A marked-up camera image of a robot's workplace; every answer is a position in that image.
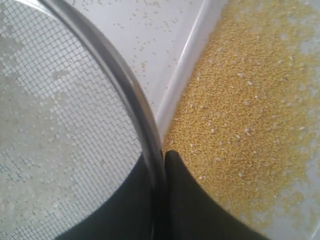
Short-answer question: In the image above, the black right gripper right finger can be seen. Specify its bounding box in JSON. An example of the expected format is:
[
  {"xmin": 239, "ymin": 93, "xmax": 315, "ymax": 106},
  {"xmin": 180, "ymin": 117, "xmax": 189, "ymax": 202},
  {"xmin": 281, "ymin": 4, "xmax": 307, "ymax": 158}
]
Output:
[{"xmin": 165, "ymin": 150, "xmax": 265, "ymax": 240}]

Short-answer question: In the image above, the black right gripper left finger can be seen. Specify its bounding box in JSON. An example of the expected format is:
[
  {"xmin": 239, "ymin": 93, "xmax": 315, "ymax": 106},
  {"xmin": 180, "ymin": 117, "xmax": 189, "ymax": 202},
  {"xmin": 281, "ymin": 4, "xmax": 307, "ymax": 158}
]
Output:
[{"xmin": 56, "ymin": 156, "xmax": 153, "ymax": 240}]

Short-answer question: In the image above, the round stainless steel sieve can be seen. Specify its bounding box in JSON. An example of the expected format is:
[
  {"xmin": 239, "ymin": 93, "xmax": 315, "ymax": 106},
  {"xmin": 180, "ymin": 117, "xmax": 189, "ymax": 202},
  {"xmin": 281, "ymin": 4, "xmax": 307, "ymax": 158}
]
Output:
[{"xmin": 0, "ymin": 0, "xmax": 167, "ymax": 240}]

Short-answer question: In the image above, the rice and millet grain mix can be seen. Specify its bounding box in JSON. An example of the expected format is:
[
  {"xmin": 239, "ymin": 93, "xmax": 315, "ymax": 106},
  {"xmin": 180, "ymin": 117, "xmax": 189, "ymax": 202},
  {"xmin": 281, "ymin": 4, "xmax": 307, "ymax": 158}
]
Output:
[{"xmin": 0, "ymin": 33, "xmax": 141, "ymax": 224}]

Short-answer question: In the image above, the yellow millet in tray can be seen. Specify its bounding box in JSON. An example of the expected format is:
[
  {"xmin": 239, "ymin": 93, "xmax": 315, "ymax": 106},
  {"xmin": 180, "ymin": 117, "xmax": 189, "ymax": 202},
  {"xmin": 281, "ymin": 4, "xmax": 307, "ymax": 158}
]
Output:
[{"xmin": 162, "ymin": 0, "xmax": 320, "ymax": 231}]

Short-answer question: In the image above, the white square tray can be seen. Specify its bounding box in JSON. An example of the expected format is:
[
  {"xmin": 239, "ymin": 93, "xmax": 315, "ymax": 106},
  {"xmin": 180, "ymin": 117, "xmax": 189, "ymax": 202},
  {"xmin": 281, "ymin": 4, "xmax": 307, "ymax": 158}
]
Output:
[{"xmin": 156, "ymin": 0, "xmax": 320, "ymax": 240}]

